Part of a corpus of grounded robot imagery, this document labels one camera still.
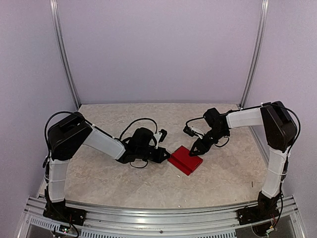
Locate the small green circuit board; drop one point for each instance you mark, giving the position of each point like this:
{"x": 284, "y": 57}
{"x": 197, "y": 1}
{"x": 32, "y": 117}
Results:
{"x": 64, "y": 229}

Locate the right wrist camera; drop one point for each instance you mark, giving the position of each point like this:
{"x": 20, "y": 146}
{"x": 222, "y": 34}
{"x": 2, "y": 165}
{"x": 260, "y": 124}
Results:
{"x": 191, "y": 131}

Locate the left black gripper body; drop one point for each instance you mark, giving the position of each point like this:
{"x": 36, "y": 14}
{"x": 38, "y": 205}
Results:
{"x": 143, "y": 154}

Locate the front aluminium rail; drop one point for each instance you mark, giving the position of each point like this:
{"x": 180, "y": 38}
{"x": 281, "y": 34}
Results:
{"x": 119, "y": 222}

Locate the aluminium frame post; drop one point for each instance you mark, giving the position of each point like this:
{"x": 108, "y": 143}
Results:
{"x": 256, "y": 52}
{"x": 63, "y": 53}

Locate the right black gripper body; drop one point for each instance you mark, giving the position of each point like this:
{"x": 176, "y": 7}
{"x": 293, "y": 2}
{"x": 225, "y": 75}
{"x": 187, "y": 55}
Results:
{"x": 217, "y": 136}

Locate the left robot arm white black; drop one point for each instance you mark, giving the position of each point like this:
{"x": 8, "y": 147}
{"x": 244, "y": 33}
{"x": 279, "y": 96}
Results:
{"x": 67, "y": 136}

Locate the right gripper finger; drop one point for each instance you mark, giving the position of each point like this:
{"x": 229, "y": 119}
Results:
{"x": 196, "y": 145}
{"x": 196, "y": 153}

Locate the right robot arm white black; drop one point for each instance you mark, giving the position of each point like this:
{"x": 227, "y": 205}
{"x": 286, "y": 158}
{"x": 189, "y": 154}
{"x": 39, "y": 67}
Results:
{"x": 280, "y": 130}

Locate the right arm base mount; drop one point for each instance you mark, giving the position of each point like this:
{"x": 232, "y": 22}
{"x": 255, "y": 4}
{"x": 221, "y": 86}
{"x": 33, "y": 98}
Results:
{"x": 248, "y": 215}

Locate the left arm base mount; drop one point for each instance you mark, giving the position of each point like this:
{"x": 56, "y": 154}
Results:
{"x": 67, "y": 215}

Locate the right aluminium frame post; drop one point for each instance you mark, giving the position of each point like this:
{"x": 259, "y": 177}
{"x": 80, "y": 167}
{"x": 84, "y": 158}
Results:
{"x": 256, "y": 52}

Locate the left aluminium frame post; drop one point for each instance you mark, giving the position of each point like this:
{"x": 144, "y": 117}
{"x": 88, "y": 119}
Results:
{"x": 63, "y": 53}

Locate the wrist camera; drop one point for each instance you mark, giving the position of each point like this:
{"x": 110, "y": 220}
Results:
{"x": 159, "y": 137}
{"x": 191, "y": 131}

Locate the red paper box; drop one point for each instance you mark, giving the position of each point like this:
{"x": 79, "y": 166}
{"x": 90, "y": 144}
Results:
{"x": 182, "y": 160}

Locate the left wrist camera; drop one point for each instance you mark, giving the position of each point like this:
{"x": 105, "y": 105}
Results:
{"x": 159, "y": 137}

